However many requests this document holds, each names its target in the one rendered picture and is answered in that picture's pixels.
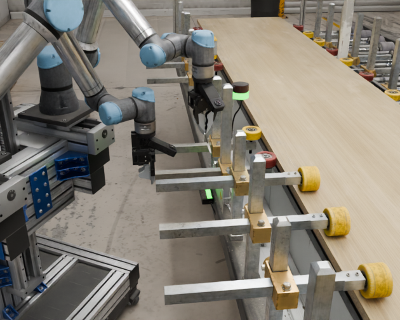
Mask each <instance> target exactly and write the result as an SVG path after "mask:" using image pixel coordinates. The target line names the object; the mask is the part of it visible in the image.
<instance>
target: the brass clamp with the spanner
mask: <svg viewBox="0 0 400 320"><path fill-rule="evenodd" d="M231 164H232V161H231V160H230V163H227V164H222V163H221V161H220V158H219V159H218V168H220V170H221V176H229V174H228V173H227V172H226V168H227V167H229V166H230V165H231Z"/></svg>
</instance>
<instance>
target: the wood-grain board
mask: <svg viewBox="0 0 400 320"><path fill-rule="evenodd" d="M197 23H198V25H199V27H202V28H203V30H210V31H212V32H213V33H214V36H215V37H216V39H217V59H218V61H219V62H222V63H223V70H224V71H225V73H226V75H227V77H228V78H229V81H230V82H231V84H232V83H234V82H238V81H242V82H246V83H249V97H248V98H247V99H246V100H243V102H242V104H243V105H244V108H245V109H246V111H247V113H248V114H249V116H250V118H251V120H252V121H253V124H254V125H255V126H257V127H259V128H260V129H261V137H262V140H263V141H264V143H265V145H266V146H267V148H268V150H269V152H272V153H274V154H275V155H276V157H277V158H276V164H277V167H278V168H279V170H280V172H281V173H283V172H292V171H298V169H299V167H302V166H317V167H318V169H319V172H320V176H321V184H320V188H319V189H318V190H312V191H301V190H300V189H299V188H298V185H288V186H289V188H290V189H291V191H292V193H293V195H294V197H295V199H296V200H297V202H298V204H299V205H300V207H301V209H302V211H303V213H304V215H306V214H312V213H322V212H323V210H324V209H325V208H330V207H341V206H344V207H346V208H347V209H348V211H349V214H350V220H351V228H350V232H349V234H347V235H344V236H327V235H326V233H325V232H324V229H313V231H314V232H315V234H316V236H317V238H318V240H319V242H320V243H321V245H322V247H323V248H324V250H325V252H326V254H327V256H328V258H329V259H330V261H331V263H332V264H333V266H334V268H335V270H336V272H341V271H349V270H357V268H358V267H359V265H360V264H362V263H378V262H383V263H385V264H386V265H387V266H388V267H389V269H390V271H391V274H392V278H393V290H392V294H391V295H390V296H389V297H381V298H365V297H363V296H362V294H361V292H360V291H359V290H352V291H348V293H349V295H350V297H351V299H352V301H353V302H354V304H355V306H356V307H357V309H358V311H359V313H360V315H361V317H362V318H363V320H400V104H398V103H397V102H396V101H394V100H393V99H391V97H389V96H387V95H386V94H385V93H384V92H382V91H381V90H379V89H378V88H377V87H375V86H374V85H372V84H371V83H370V82H368V81H367V80H365V78H363V77H361V76H360V75H359V74H358V73H356V72H355V71H353V70H352V69H351V68H349V67H348V66H346V65H345V64H344V63H342V62H341V61H339V59H337V58H335V57H334V56H333V55H332V54H330V53H329V52H327V51H326V50H325V49H323V48H322V47H320V46H319V45H318V44H316V43H315V42H314V41H313V40H311V39H309V38H308V37H307V36H306V35H304V34H302V33H301V32H300V31H299V30H297V29H296V28H294V27H293V26H292V25H290V24H289V23H288V22H287V21H285V20H283V19H282V18H281V17H255V18H200V19H197Z"/></svg>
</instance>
